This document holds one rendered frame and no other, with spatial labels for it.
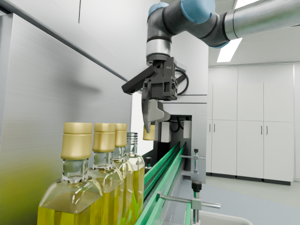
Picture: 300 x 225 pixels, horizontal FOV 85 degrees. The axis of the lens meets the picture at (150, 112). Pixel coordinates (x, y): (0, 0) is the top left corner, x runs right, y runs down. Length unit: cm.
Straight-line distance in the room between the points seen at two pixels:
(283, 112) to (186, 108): 331
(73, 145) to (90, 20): 41
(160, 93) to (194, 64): 98
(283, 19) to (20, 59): 51
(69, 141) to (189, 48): 132
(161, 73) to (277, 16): 28
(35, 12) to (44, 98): 15
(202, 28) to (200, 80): 90
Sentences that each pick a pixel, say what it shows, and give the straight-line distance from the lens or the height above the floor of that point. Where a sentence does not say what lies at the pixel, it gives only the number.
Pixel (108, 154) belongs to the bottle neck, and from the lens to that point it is 27.
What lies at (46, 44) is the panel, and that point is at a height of 130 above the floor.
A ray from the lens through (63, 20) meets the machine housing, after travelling 43.
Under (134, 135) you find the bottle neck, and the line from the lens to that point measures 37.
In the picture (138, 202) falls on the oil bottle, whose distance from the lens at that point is 40.
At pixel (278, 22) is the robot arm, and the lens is 50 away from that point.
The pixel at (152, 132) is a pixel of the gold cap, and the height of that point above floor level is 114.
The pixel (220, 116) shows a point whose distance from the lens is 411.
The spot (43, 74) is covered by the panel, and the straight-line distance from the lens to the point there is 36.
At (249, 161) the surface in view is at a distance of 429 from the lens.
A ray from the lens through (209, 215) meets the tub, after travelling 75.
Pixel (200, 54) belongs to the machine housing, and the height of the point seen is 172.
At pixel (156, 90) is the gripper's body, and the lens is 46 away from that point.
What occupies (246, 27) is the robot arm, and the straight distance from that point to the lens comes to 51.
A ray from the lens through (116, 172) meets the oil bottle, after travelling 28.
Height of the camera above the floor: 117
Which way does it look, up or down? 4 degrees up
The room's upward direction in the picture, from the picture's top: 2 degrees clockwise
